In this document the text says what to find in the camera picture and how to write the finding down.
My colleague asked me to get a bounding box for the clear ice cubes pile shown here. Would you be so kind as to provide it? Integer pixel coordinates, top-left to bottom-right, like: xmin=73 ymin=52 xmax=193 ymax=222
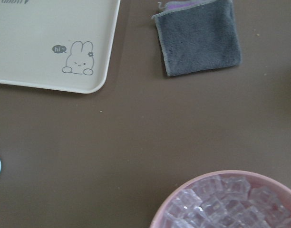
xmin=160 ymin=175 xmax=291 ymax=228

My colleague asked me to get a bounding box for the grey folded cloth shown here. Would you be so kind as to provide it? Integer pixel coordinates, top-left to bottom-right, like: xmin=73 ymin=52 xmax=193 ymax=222
xmin=152 ymin=0 xmax=242 ymax=76

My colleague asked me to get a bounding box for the cream rabbit tray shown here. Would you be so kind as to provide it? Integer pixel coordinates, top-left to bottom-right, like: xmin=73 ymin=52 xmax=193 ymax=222
xmin=0 ymin=0 xmax=120 ymax=94

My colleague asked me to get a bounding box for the pink bowl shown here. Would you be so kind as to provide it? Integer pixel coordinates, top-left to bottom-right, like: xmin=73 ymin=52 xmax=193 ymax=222
xmin=150 ymin=170 xmax=291 ymax=228

